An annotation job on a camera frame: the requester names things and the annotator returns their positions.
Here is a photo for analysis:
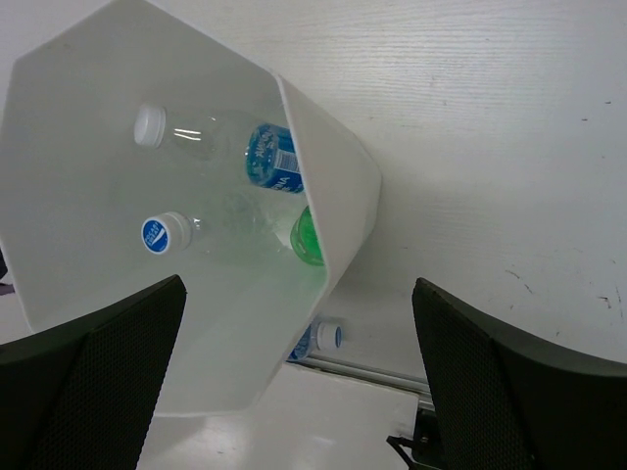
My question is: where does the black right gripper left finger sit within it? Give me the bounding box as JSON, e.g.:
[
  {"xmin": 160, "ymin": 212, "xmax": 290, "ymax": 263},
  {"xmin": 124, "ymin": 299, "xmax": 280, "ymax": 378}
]
[{"xmin": 1, "ymin": 275, "xmax": 187, "ymax": 469}]

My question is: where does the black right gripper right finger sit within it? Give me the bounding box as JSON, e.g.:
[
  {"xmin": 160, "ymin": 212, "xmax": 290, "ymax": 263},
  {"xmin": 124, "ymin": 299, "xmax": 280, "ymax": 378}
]
[{"xmin": 411, "ymin": 278, "xmax": 626, "ymax": 469}]

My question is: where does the blue label bottle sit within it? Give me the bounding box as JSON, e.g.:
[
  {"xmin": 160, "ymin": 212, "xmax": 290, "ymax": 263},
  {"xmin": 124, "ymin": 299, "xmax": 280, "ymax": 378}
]
[
  {"xmin": 287, "ymin": 319, "xmax": 343, "ymax": 362},
  {"xmin": 133, "ymin": 103, "xmax": 304, "ymax": 194}
]

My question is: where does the clear unlabelled plastic bottle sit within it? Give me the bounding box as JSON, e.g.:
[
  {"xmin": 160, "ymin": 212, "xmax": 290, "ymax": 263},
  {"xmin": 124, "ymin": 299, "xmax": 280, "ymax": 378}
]
[{"xmin": 140, "ymin": 211, "xmax": 292, "ymax": 263}]

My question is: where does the green plastic bottle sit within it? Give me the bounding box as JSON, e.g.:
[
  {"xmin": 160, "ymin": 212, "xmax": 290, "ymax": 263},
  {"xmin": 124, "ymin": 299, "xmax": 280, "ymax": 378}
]
[{"xmin": 290, "ymin": 207, "xmax": 324, "ymax": 266}]

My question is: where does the white translucent plastic bin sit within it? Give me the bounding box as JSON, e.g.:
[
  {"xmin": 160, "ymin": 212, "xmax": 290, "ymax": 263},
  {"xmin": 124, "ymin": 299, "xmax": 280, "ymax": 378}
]
[{"xmin": 1, "ymin": 1, "xmax": 381, "ymax": 416}]

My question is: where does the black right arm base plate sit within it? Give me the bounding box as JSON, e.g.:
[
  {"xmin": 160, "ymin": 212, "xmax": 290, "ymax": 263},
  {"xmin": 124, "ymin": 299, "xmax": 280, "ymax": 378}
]
[{"xmin": 386, "ymin": 408, "xmax": 447, "ymax": 470}]

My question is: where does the aluminium table edge rail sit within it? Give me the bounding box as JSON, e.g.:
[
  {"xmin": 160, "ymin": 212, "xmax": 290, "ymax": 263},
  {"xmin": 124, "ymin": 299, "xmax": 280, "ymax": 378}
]
[{"xmin": 299, "ymin": 356, "xmax": 435, "ymax": 411}]

